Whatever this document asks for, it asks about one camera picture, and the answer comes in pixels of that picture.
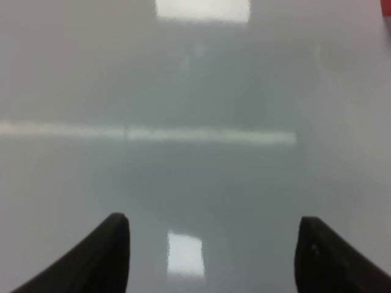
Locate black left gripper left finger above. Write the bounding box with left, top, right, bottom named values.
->
left=13, top=213, right=130, bottom=292

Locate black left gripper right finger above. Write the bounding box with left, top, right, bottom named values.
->
left=294, top=217, right=390, bottom=293

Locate red foam cube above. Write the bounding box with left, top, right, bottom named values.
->
left=380, top=0, right=391, bottom=16

